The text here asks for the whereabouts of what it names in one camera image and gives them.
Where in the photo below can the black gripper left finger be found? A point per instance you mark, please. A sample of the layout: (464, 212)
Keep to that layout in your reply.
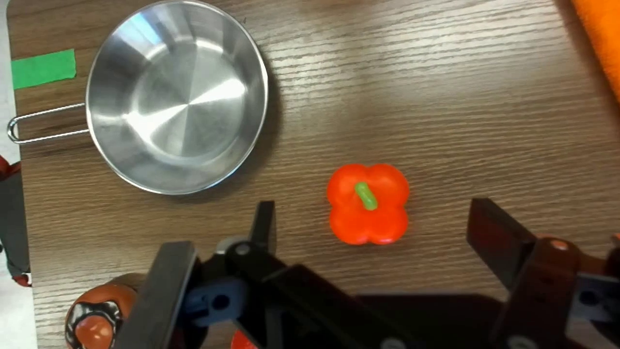
(265, 226)

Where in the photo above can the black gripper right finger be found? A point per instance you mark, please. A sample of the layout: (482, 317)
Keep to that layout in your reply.
(495, 240)

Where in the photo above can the orange toy bell pepper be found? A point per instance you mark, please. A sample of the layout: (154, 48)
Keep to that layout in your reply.
(352, 220)

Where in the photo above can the silver metal pan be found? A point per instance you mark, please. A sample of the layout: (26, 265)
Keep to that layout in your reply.
(177, 98)

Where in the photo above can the red sauce bottle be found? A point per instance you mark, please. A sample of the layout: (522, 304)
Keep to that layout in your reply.
(98, 317)

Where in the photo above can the small red toy item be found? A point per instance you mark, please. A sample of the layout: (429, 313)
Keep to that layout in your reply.
(243, 340)

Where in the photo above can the green tape strip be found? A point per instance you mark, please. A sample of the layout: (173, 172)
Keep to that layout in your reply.
(42, 69)

